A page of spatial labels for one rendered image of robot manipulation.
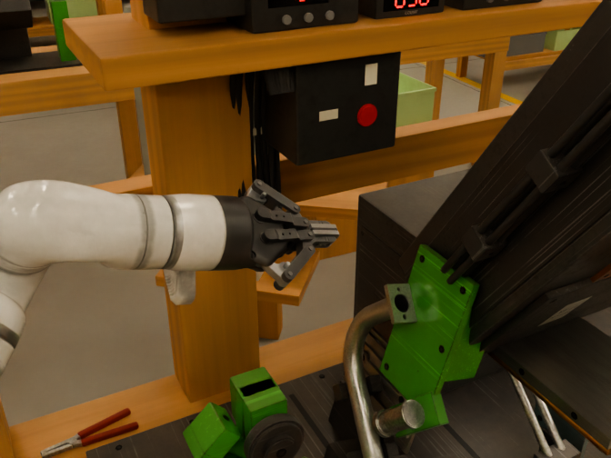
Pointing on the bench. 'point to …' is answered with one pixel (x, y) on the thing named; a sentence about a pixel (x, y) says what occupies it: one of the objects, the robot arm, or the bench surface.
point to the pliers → (92, 435)
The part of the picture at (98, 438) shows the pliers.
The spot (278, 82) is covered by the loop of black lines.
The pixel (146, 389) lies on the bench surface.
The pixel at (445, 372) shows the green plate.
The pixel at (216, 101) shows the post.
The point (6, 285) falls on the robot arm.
